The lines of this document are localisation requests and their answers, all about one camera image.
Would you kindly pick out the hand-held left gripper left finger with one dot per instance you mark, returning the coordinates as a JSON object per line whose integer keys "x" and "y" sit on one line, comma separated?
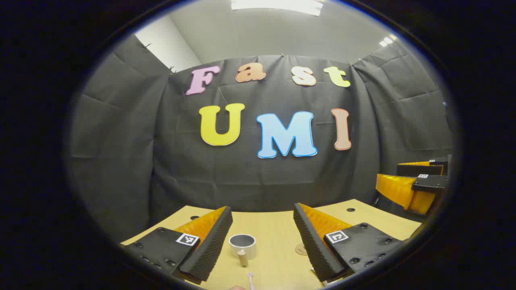
{"x": 213, "y": 245}

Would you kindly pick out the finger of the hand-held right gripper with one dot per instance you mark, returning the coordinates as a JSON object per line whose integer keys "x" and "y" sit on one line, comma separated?
{"x": 431, "y": 183}
{"x": 419, "y": 169}

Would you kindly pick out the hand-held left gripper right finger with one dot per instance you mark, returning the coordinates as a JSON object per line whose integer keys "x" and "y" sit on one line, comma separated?
{"x": 312, "y": 245}

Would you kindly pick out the round brown coaster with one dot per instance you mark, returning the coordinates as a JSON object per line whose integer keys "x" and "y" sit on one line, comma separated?
{"x": 300, "y": 249}

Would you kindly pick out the small beige toothpaste tube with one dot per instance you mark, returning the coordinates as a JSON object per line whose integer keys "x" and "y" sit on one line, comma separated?
{"x": 242, "y": 257}

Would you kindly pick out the grey white cup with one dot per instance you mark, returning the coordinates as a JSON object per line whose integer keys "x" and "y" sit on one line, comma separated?
{"x": 252, "y": 250}

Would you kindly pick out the pale pink toothbrush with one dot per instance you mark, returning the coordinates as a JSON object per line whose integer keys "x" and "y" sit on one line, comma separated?
{"x": 250, "y": 278}

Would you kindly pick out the light wooden desktop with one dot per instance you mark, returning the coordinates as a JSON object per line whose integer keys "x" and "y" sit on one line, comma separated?
{"x": 278, "y": 229}

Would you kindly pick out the black backdrop cloth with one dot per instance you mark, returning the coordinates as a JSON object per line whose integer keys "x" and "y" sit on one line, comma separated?
{"x": 242, "y": 177}

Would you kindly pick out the small ceiling light panel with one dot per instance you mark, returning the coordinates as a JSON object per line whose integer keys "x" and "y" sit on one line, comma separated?
{"x": 387, "y": 40}

